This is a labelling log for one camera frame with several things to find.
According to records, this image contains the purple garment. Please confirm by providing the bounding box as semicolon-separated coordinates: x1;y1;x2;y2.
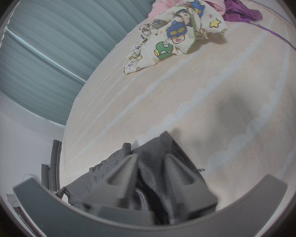
222;0;296;61

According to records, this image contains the blue-green curtain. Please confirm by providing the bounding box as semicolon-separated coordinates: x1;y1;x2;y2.
7;0;161;66
0;30;87;126

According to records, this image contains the black T-shirt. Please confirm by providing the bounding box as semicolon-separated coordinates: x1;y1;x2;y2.
55;130;219;225

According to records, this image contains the bed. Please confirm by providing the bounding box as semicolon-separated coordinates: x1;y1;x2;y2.
62;0;296;212

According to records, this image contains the pink garment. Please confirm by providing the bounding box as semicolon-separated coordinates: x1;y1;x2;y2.
148;0;226;22

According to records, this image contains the black chest of drawers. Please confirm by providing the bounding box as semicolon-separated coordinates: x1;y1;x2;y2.
41;140;62;192

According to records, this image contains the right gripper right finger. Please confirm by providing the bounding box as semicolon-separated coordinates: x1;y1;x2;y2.
163;154;219;213

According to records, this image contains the white printed garment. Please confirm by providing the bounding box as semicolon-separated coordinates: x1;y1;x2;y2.
123;0;228;75

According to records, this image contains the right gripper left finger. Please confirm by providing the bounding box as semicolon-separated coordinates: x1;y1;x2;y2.
82;153;139;209

